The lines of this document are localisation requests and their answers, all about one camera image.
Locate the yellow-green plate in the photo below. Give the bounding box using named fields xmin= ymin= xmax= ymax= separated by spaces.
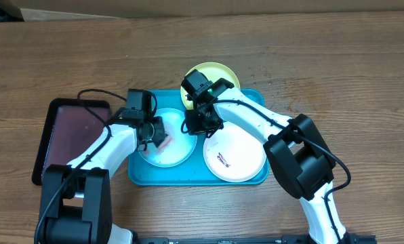
xmin=180 ymin=62 xmax=241 ymax=110

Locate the light blue plate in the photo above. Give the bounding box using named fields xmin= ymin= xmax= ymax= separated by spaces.
xmin=139 ymin=108 xmax=197 ymax=167

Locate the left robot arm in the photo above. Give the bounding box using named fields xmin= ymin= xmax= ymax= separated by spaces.
xmin=34 ymin=89 xmax=167 ymax=243

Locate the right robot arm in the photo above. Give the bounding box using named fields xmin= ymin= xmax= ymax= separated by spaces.
xmin=181 ymin=69 xmax=350 ymax=243

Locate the pink and green sponge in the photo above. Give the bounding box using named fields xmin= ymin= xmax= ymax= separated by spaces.
xmin=157 ymin=136 xmax=173 ymax=154

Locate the cardboard board at back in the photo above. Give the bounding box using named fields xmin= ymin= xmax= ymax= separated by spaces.
xmin=10 ymin=0 xmax=404 ymax=18

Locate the white plate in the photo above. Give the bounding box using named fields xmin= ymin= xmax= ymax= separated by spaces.
xmin=203 ymin=122 xmax=266 ymax=183

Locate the teal plastic tray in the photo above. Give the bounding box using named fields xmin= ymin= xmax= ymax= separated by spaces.
xmin=127 ymin=88 xmax=270 ymax=186

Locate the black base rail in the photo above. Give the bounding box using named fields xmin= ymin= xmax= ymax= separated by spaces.
xmin=134 ymin=234 xmax=377 ymax=244

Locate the black tray with maroon liquid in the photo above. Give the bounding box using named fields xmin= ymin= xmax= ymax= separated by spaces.
xmin=31 ymin=98 xmax=104 ymax=186

